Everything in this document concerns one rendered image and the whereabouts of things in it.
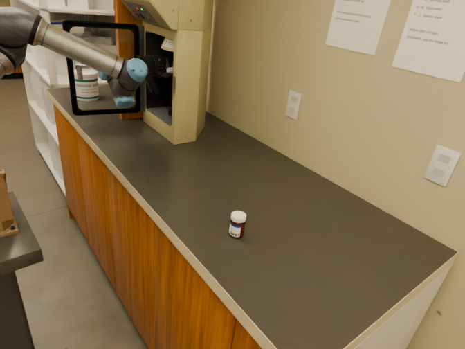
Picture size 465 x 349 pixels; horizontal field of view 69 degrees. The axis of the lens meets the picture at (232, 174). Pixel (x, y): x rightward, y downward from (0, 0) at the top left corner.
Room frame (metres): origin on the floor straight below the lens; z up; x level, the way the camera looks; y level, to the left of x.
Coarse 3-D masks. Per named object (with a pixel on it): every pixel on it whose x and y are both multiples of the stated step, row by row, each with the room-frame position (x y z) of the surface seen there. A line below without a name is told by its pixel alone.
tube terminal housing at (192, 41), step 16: (192, 0) 1.40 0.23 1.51; (208, 0) 1.52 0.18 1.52; (192, 16) 1.40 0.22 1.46; (208, 16) 1.54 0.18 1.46; (160, 32) 1.47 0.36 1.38; (176, 32) 1.37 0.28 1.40; (192, 32) 1.41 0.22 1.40; (208, 32) 1.57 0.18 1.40; (176, 48) 1.37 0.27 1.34; (192, 48) 1.41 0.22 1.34; (208, 48) 1.59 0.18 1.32; (176, 64) 1.37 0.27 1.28; (192, 64) 1.41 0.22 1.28; (208, 64) 1.62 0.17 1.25; (176, 80) 1.37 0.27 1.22; (192, 80) 1.41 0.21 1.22; (176, 96) 1.37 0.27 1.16; (192, 96) 1.42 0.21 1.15; (144, 112) 1.60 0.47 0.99; (176, 112) 1.37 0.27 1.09; (192, 112) 1.42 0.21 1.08; (160, 128) 1.47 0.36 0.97; (176, 128) 1.37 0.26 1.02; (192, 128) 1.42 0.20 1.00; (176, 144) 1.37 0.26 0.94
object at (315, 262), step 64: (128, 128) 1.49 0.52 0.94; (192, 192) 0.99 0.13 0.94; (256, 192) 1.05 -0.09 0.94; (320, 192) 1.11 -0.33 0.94; (192, 256) 0.68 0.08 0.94; (256, 256) 0.71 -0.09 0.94; (320, 256) 0.74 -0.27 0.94; (384, 256) 0.77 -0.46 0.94; (448, 256) 0.81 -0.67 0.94; (256, 320) 0.50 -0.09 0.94; (320, 320) 0.53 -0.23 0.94; (384, 320) 0.57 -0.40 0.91
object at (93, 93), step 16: (80, 32) 1.46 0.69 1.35; (96, 32) 1.50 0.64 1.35; (112, 32) 1.53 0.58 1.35; (128, 32) 1.56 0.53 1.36; (112, 48) 1.53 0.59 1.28; (128, 48) 1.56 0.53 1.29; (80, 64) 1.46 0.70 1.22; (80, 80) 1.45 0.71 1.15; (96, 80) 1.49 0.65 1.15; (80, 96) 1.45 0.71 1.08; (96, 96) 1.49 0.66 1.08; (112, 96) 1.52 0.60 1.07
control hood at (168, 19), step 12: (120, 0) 1.54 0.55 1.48; (132, 0) 1.43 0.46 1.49; (144, 0) 1.32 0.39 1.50; (156, 0) 1.31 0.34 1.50; (168, 0) 1.34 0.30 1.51; (132, 12) 1.56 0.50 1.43; (156, 12) 1.33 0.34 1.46; (168, 12) 1.34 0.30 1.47; (156, 24) 1.44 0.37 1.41; (168, 24) 1.34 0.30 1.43
